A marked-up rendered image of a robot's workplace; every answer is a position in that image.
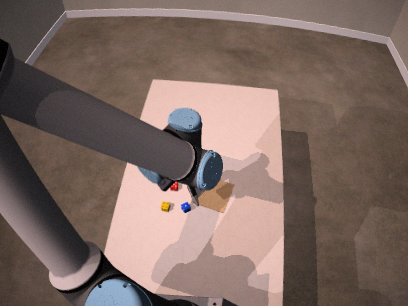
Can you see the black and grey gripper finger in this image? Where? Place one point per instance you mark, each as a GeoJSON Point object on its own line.
{"type": "Point", "coordinates": [195, 193]}

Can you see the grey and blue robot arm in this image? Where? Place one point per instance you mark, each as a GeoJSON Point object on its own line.
{"type": "Point", "coordinates": [40, 100]}

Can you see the blue die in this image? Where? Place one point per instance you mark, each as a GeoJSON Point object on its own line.
{"type": "Point", "coordinates": [185, 207]}

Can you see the yellow die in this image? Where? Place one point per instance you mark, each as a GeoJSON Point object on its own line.
{"type": "Point", "coordinates": [165, 206]}

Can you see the red die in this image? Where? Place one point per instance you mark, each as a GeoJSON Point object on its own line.
{"type": "Point", "coordinates": [174, 187]}

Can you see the brown square mat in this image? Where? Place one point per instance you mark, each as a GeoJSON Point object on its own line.
{"type": "Point", "coordinates": [217, 198]}

